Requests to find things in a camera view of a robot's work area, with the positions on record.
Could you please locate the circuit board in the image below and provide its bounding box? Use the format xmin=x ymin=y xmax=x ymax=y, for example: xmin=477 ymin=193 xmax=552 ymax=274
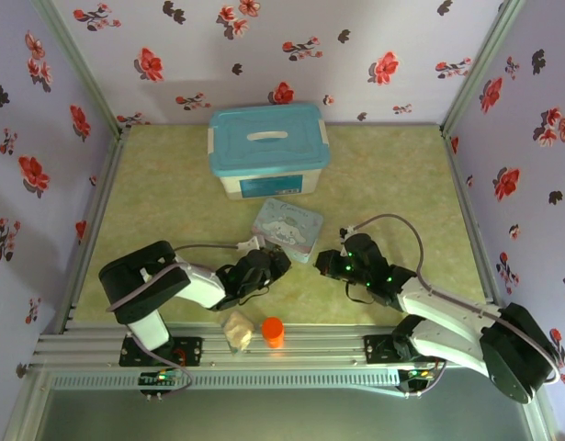
xmin=399 ymin=367 xmax=437 ymax=392
xmin=139 ymin=369 xmax=182 ymax=388

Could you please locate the slotted grey cable duct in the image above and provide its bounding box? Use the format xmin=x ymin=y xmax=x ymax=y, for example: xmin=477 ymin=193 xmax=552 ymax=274
xmin=50 ymin=370 xmax=401 ymax=390

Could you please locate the right circuit board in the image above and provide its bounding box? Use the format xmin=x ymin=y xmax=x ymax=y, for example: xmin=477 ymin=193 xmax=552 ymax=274
xmin=399 ymin=367 xmax=437 ymax=392

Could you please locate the left circuit board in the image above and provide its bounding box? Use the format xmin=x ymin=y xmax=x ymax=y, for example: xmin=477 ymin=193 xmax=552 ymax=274
xmin=139 ymin=369 xmax=182 ymax=388

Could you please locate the grey right arm cable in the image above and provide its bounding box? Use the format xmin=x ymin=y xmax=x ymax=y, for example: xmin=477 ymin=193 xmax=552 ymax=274
xmin=353 ymin=213 xmax=561 ymax=399

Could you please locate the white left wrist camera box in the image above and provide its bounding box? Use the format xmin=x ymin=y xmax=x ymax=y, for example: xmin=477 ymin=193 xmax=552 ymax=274
xmin=235 ymin=234 xmax=264 ymax=253

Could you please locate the blue lidded plastic storage box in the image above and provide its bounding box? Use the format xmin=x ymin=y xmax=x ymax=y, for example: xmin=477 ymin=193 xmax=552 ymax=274
xmin=207 ymin=103 xmax=332 ymax=202

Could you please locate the aluminium front frame rail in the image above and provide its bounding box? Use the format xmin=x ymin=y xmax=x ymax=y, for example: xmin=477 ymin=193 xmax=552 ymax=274
xmin=31 ymin=321 xmax=536 ymax=369

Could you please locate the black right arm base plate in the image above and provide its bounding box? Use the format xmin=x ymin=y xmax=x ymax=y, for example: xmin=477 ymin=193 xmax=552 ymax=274
xmin=363 ymin=334 xmax=448 ymax=364

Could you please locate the beige crumpled bag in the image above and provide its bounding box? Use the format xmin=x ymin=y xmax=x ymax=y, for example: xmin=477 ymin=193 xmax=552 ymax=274
xmin=222 ymin=311 xmax=255 ymax=354

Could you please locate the orange plastic cylinder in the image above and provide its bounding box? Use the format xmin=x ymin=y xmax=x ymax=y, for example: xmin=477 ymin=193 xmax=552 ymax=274
xmin=261 ymin=316 xmax=286 ymax=349

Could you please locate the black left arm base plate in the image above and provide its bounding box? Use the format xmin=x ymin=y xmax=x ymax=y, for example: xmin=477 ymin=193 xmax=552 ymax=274
xmin=119 ymin=336 xmax=204 ymax=368

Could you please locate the pale blue cartoon tin box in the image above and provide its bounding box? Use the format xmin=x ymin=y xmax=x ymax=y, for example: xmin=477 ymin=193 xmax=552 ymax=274
xmin=251 ymin=198 xmax=324 ymax=266

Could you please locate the aluminium corner post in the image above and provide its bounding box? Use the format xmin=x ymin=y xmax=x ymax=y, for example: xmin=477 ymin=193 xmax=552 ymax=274
xmin=439 ymin=0 xmax=527 ymax=135
xmin=31 ymin=0 xmax=127 ymax=135

